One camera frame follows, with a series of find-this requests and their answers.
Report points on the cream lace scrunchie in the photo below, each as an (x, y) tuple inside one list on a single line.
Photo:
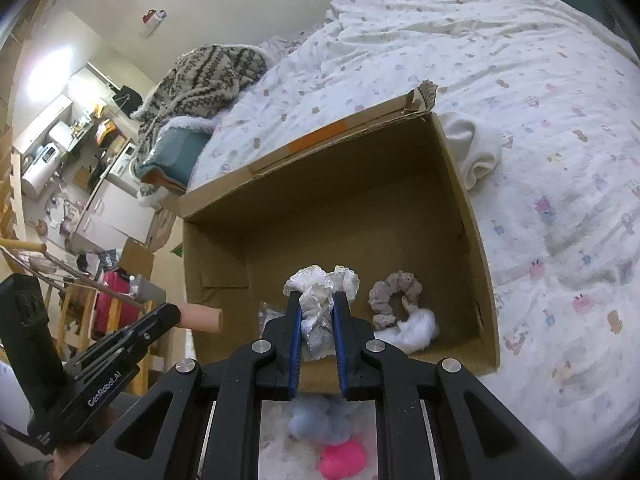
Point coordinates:
[(317, 300)]

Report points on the white folded cloth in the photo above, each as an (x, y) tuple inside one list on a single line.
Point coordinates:
[(475, 150)]

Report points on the white washing machine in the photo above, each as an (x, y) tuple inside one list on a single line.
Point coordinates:
[(127, 160)]

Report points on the white fluffy sock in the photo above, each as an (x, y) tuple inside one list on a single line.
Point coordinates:
[(415, 332)]

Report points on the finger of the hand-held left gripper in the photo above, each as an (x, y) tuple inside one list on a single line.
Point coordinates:
[(150, 322)]

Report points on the teal pillow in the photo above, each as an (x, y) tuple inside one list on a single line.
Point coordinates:
[(172, 152)]

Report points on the green mat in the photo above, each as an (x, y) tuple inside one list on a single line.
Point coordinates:
[(176, 251)]

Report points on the white kitchen appliance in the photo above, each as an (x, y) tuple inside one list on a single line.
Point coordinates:
[(45, 160)]

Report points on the patterned knitted blanket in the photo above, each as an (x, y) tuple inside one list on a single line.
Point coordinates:
[(200, 80)]

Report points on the brown cardboard tube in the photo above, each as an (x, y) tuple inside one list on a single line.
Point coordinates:
[(202, 317)]

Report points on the brown cardboard box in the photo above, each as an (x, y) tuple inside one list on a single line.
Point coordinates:
[(350, 200)]

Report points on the light blue fluffy plush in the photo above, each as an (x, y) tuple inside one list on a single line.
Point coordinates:
[(310, 422)]

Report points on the pink octopus toy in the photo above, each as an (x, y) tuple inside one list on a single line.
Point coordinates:
[(342, 460)]

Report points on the red white wall decoration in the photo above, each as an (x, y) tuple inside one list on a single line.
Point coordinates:
[(152, 19)]

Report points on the pink grey scrunchie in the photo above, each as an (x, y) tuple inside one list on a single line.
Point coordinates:
[(380, 295)]

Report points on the yellow wooden rack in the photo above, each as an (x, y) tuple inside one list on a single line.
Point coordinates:
[(67, 315)]

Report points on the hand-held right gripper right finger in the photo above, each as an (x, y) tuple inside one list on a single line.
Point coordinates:
[(341, 345)]

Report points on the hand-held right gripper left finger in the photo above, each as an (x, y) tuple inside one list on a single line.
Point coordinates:
[(295, 345)]

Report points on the small cardboard box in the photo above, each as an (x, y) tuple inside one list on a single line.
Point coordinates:
[(137, 260)]

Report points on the red suitcase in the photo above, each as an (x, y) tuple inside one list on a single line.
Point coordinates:
[(112, 300)]

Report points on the grey bin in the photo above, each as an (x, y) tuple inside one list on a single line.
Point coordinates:
[(150, 292)]

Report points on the white kitchen cabinet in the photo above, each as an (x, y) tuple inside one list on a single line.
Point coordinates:
[(115, 215)]

